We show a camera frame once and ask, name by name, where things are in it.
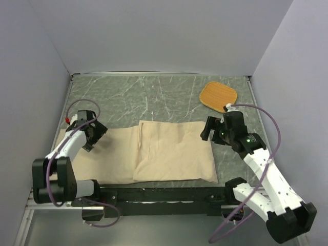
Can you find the beige cloth wrap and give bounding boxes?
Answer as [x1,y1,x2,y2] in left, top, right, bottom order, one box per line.
[55,120,219,185]

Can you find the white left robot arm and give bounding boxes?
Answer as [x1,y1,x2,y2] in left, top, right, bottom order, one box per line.
[32,110,107,207]

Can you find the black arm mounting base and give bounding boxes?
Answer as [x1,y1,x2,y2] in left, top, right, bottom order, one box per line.
[71,186,247,222]

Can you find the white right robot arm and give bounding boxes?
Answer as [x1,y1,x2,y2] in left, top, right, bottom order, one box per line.
[200,111,317,243]

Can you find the orange woven bamboo tray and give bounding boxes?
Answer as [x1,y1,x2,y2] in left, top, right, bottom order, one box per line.
[199,81,238,113]

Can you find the aluminium table edge rail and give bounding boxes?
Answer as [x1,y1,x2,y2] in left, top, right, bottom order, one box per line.
[246,76,267,144]

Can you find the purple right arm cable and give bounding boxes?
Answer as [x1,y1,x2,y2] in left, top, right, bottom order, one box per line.
[208,103,281,244]

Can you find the aluminium front frame rail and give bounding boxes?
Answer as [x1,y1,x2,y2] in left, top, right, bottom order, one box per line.
[25,188,103,211]

